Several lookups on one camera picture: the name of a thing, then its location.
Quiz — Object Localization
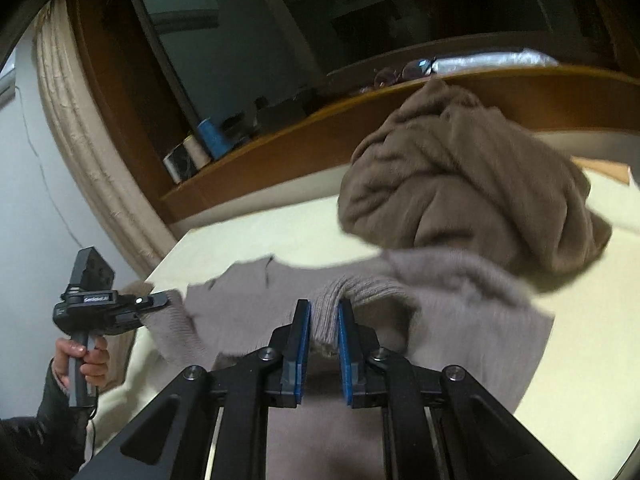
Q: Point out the black thread spool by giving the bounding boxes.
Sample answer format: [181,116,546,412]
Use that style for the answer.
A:
[164,144,197,184]

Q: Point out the thin wall cable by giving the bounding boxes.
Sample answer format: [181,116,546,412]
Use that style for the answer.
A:
[14,85,82,247]

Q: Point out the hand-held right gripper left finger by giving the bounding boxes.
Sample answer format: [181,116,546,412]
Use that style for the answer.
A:
[75,299,312,480]

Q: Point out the beige curtain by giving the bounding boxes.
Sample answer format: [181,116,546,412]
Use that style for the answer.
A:
[32,0,177,282]

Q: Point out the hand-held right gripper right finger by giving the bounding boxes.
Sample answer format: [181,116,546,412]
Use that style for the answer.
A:
[337,299,576,480]

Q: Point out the silver packet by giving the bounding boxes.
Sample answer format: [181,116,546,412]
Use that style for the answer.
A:
[430,50,559,76]

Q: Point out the blue thread spool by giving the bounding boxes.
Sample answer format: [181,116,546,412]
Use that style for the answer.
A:
[196,119,234,160]

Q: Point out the person's left hand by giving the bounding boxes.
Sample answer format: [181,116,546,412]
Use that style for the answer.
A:
[52,336,111,391]

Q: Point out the black box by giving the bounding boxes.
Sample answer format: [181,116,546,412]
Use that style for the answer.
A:
[260,102,307,134]

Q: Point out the brown fleece sweater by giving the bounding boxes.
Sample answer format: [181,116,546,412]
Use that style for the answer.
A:
[337,79,613,277]

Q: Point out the cream thread spool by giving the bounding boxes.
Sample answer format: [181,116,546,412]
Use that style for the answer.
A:
[182,135,212,169]

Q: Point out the person's left forearm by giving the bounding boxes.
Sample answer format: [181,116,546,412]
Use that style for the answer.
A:
[0,360,98,480]

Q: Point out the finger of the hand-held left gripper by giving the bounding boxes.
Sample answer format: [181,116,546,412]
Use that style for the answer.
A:
[135,289,172,314]

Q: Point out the wooden window frame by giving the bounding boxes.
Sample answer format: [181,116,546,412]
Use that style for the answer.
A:
[65,0,640,227]

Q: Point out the eyeglasses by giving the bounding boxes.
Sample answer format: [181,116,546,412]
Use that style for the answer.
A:
[372,57,437,89]

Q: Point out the grey knit sweater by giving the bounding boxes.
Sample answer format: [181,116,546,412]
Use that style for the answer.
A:
[115,252,556,480]

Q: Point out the wooden bed frame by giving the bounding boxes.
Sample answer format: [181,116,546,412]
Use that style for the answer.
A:
[572,157,634,184]

